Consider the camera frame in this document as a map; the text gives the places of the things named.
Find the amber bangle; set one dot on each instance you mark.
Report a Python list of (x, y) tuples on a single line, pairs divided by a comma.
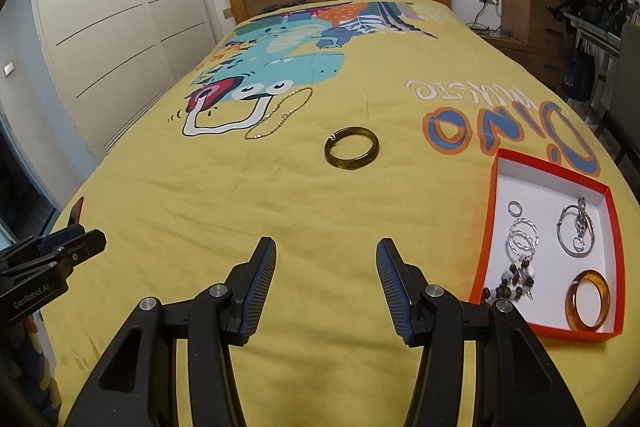
[(571, 307)]

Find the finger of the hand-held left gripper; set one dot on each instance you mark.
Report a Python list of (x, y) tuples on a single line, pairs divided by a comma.
[(65, 234), (75, 249)]

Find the wall light switch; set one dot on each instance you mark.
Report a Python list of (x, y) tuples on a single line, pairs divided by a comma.
[(8, 68)]

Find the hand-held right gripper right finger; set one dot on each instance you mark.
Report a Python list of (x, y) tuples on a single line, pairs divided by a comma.
[(392, 292)]

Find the white wardrobe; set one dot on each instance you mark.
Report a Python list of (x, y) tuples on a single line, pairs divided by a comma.
[(115, 32)]

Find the thin metal bangle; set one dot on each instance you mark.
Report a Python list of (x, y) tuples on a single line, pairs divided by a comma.
[(562, 237)]

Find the red jewelry box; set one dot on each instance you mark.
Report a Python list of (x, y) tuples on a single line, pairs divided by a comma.
[(545, 187)]

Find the twisted metal bangle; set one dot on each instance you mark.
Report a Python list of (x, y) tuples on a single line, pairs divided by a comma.
[(535, 227), (511, 244)]

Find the dark blue tote bag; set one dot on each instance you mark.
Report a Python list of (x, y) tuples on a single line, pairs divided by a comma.
[(580, 74)]

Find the dark green bangle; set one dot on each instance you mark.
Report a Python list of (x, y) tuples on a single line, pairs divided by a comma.
[(331, 157)]

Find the black bags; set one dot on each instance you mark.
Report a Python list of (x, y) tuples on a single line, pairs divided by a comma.
[(597, 4)]

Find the wooden dresser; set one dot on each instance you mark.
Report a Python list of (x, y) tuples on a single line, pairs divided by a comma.
[(535, 37)]

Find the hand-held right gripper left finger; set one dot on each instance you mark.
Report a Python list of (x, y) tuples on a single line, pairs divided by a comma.
[(260, 287)]

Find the yellow printed blanket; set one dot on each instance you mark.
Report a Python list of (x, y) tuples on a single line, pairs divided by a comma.
[(300, 187)]

